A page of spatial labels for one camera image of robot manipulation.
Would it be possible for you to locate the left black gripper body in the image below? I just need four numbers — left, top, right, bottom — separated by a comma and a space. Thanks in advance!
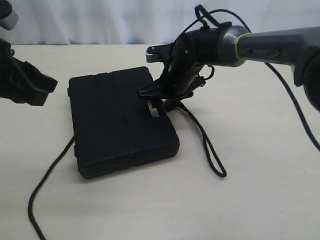
0, 41, 58, 106

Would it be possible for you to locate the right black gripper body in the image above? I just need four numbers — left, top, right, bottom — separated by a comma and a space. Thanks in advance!
159, 31, 207, 97

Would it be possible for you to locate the black plastic carry case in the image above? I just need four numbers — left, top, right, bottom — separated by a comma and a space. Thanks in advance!
67, 66, 180, 179

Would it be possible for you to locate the black braided rope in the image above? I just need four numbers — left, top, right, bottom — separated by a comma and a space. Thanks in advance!
27, 98, 227, 240

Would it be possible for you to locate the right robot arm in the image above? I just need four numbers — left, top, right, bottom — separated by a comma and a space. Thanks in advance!
138, 22, 320, 109

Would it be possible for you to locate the white backdrop curtain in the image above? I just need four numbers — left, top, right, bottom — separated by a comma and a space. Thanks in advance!
0, 0, 320, 45

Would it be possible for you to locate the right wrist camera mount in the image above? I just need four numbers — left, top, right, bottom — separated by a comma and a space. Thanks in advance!
145, 43, 172, 63

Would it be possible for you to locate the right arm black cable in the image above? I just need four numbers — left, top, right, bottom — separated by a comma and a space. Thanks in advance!
179, 4, 320, 153

